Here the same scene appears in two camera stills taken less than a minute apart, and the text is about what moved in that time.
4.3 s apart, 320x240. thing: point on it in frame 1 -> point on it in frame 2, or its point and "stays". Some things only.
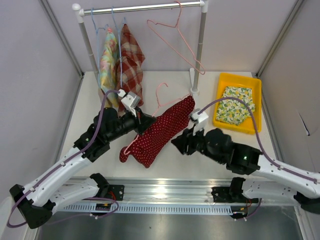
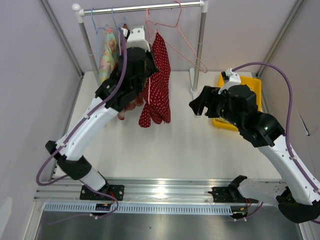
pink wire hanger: x=159 y=105 -> x=151 y=25
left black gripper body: x=127 y=124 -> x=150 y=68
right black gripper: x=186 y=138 -> x=211 y=96
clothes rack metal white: x=80 y=12 stays
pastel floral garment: x=109 y=67 stays
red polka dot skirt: x=148 y=144 -> x=157 y=109
